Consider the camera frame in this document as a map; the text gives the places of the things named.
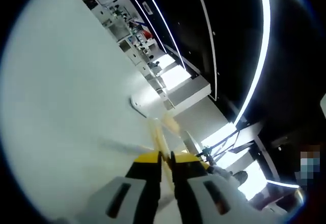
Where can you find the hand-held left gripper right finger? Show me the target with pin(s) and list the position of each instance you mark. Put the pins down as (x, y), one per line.
(188, 183)

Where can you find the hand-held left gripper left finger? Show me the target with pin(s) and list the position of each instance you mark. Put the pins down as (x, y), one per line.
(145, 183)

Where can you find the clear yellow-rimmed plastic container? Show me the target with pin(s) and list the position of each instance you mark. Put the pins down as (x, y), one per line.
(171, 123)

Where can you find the white power strip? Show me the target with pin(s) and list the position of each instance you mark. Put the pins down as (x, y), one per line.
(137, 105)

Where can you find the white square pillar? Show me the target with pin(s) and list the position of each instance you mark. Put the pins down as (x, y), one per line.
(189, 89)

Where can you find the curved ceiling light strip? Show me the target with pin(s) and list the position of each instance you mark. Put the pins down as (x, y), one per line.
(262, 43)

